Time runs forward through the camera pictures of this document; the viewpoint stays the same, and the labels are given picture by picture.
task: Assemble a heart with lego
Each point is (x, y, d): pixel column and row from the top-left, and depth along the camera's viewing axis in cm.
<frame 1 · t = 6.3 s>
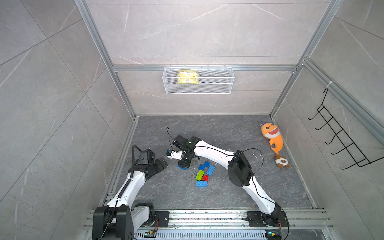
left hand: (161, 164, 88), fingers open
right hand: (184, 162, 91), fingers open
orange shark plush toy: (271, 132, 103), point 7 cm above the table
small brown white plush: (281, 161, 92), point 4 cm above the table
green lego brick: (200, 175, 88), point 2 cm above the table
red lego brick: (205, 177, 87), point 2 cm above the table
blue long lego brick: (201, 184, 85), point 2 cm above the table

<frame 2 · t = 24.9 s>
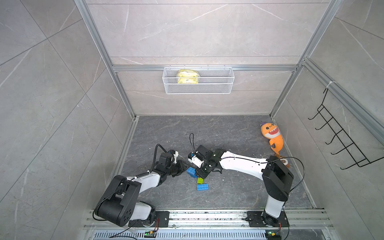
left hand: (190, 164, 88), fingers open
right hand: (199, 172, 85), fingers open
green lego brick: (200, 181, 87), on the table
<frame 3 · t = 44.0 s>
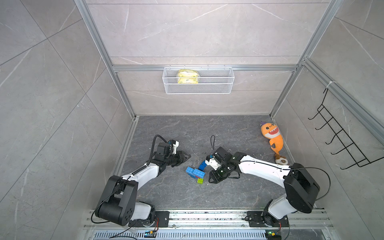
left hand: (190, 155, 86), fingers open
right hand: (212, 180, 82), fingers open
small blue lego brick: (202, 165, 92), point 2 cm above the table
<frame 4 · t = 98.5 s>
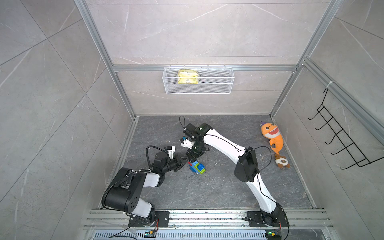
left hand: (190, 156, 86), fingers closed
right hand: (194, 158, 86), fingers open
